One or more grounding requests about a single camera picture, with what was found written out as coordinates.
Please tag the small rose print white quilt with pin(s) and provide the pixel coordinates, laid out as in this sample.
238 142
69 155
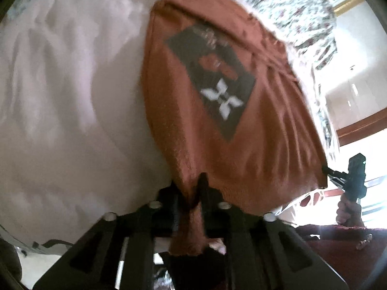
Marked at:
290 9

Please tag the pink heart print blanket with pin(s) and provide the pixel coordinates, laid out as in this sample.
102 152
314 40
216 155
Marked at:
75 111

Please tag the orange printed T-shirt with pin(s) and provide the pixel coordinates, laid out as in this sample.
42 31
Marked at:
242 145

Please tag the person's right hand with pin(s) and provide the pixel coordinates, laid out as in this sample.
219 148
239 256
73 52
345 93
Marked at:
349 213

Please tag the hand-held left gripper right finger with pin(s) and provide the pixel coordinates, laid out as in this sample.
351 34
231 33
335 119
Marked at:
211 201

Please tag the person's dark red clothing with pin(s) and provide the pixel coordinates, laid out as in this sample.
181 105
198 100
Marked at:
341 256

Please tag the brown wooden trim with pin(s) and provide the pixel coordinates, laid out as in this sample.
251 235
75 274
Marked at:
362 127

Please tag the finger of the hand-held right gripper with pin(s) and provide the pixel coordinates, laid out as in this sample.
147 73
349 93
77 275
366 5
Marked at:
335 175

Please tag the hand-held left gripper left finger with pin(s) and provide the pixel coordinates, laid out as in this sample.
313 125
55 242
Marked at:
167 207

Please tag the gold picture frame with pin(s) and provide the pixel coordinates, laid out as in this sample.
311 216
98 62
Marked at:
347 1

